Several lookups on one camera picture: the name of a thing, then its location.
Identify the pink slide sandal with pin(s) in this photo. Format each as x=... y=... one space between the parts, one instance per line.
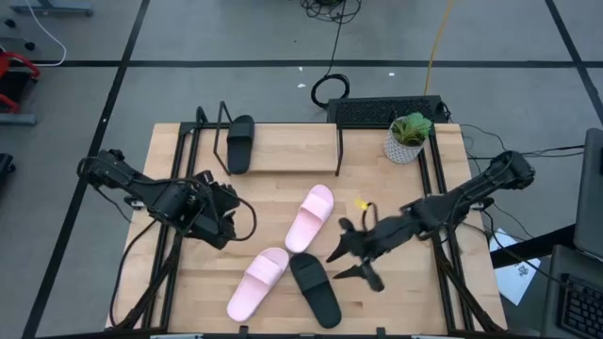
x=308 y=219
x=256 y=282

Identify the grey side desk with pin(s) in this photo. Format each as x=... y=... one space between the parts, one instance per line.
x=551 y=263

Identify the red metal cart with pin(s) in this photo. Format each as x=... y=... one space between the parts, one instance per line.
x=21 y=59

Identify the grey laptop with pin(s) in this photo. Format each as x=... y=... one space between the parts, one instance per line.
x=591 y=198

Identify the yellow tape piece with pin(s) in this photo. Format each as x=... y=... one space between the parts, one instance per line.
x=361 y=204

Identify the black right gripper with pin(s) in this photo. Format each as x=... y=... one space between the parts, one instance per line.
x=381 y=233

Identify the white paper sheet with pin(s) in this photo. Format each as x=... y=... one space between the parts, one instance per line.
x=518 y=278

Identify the potted plant patterned white pot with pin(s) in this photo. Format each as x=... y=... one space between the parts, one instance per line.
x=402 y=148

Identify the grey desk foot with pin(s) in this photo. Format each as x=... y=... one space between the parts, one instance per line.
x=52 y=7

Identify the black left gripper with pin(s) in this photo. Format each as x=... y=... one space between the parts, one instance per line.
x=207 y=212

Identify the black caster wheel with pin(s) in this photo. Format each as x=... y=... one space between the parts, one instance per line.
x=29 y=45
x=9 y=22

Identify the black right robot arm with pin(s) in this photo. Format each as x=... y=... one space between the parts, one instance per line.
x=471 y=190

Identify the black keyboard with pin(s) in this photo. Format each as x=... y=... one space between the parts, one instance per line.
x=581 y=308

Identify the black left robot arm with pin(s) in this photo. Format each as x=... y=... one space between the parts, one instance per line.
x=141 y=186

